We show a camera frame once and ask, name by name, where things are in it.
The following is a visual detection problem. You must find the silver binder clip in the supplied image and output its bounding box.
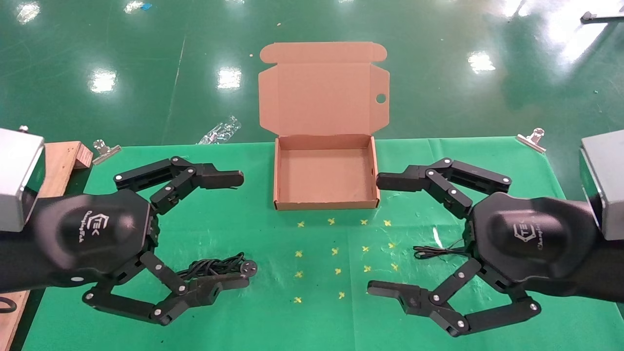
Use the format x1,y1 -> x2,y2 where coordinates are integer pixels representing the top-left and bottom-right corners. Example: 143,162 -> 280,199
516,128 -> 546,154
92,139 -> 121,165

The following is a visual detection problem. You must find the clear plastic wrapper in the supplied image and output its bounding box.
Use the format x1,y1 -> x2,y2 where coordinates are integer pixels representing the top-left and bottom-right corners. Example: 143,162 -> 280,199
197,116 -> 242,145

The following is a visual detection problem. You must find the black wired computer mouse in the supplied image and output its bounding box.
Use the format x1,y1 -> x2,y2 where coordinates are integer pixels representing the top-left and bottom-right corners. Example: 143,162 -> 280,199
413,239 -> 469,260

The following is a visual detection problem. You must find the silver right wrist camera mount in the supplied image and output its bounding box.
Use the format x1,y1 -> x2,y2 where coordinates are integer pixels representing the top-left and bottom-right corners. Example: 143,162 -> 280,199
579,129 -> 624,242

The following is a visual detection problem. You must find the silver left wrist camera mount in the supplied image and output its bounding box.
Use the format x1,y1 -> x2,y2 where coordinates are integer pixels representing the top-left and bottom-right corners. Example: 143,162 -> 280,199
0,127 -> 46,233

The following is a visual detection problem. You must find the black data cable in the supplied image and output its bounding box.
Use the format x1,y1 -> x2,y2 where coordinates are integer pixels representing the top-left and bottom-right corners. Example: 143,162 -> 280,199
176,252 -> 258,281

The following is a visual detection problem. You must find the open brown cardboard box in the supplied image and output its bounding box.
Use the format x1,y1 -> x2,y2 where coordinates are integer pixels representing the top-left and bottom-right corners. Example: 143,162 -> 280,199
257,41 -> 390,211

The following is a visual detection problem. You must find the green table cloth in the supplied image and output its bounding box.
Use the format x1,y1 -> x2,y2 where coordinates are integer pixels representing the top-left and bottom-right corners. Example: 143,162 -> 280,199
22,136 -> 624,351

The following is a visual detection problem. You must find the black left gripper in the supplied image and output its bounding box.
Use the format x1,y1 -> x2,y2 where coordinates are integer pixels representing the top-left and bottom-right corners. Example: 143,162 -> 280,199
0,156 -> 250,326

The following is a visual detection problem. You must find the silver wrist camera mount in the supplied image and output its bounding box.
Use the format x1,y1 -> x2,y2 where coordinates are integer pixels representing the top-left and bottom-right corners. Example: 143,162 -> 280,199
579,129 -> 624,242
0,127 -> 46,233

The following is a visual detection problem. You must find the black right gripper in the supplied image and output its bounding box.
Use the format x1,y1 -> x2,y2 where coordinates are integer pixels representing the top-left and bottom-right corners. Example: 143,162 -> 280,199
367,157 -> 624,338

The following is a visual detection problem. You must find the brown wooden board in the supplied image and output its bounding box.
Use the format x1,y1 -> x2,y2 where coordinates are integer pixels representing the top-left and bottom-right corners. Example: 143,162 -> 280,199
0,141 -> 94,351

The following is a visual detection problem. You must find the grey metal bar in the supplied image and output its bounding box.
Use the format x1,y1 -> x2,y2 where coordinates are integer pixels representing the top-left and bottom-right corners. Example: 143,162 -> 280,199
580,11 -> 624,23

